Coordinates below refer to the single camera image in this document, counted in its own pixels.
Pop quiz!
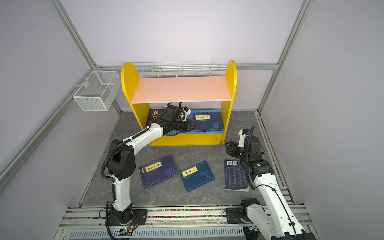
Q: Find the black deer cover book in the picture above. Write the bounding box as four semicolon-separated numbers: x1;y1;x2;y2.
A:
147;109;165;126

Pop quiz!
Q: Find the yellow wooden bookshelf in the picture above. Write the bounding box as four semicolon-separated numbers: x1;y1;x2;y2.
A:
121;60;238;129

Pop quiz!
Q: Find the navy book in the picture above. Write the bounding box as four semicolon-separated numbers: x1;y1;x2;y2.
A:
139;155;179;189
179;161;216;193

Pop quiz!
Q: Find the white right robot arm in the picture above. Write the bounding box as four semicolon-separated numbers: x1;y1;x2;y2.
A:
225;125;316;240

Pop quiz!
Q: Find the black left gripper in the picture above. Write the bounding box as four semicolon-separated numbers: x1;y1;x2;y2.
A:
172;119;200;133

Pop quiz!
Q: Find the blue book white drawing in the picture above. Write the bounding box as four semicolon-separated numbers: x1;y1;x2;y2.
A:
187;110;225;134

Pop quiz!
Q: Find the navy book text back cover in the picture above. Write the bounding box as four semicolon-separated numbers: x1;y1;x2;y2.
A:
224;160;249;192

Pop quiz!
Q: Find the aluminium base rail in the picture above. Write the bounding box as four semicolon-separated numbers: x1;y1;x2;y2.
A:
53;205;319;240

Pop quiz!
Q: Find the white mesh wire basket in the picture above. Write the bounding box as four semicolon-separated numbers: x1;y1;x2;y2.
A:
73;70;121;112

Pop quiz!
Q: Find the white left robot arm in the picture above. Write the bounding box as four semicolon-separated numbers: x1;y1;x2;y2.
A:
101;104;198;214

